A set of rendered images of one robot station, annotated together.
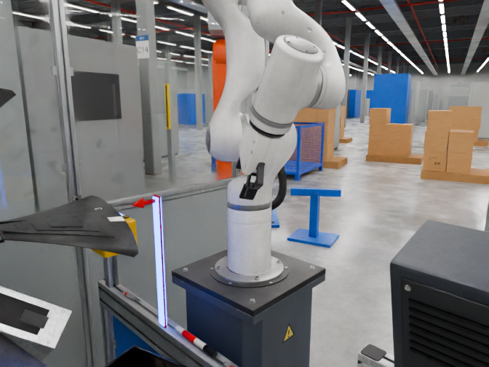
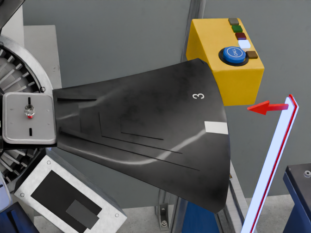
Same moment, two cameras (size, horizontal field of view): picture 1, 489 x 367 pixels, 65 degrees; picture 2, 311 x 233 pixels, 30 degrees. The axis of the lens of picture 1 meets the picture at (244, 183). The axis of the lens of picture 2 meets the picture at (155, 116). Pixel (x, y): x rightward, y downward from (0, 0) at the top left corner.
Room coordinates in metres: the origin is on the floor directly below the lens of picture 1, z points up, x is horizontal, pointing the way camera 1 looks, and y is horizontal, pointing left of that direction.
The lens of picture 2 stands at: (0.23, 0.07, 1.69)
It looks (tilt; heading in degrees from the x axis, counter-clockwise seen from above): 43 degrees down; 29
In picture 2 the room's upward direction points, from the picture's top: 8 degrees clockwise
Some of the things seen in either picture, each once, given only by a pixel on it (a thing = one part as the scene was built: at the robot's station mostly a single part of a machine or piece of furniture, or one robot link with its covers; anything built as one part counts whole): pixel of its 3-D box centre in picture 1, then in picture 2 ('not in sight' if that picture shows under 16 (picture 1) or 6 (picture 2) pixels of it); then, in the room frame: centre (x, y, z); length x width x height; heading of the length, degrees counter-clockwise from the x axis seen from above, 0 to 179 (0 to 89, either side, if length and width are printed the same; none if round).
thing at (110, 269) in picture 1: (110, 266); not in sight; (1.06, 0.40, 0.92); 0.03 x 0.03 x 0.12; 45
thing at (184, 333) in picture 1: (195, 340); not in sight; (0.78, 0.11, 0.87); 0.14 x 0.01 x 0.01; 45
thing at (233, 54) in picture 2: not in sight; (233, 55); (1.03, 0.37, 1.08); 0.04 x 0.04 x 0.02
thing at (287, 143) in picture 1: (260, 159); not in sight; (0.99, -0.04, 1.25); 0.19 x 0.12 x 0.24; 102
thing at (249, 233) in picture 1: (249, 237); not in sight; (0.98, -0.01, 1.04); 0.19 x 0.19 x 0.18
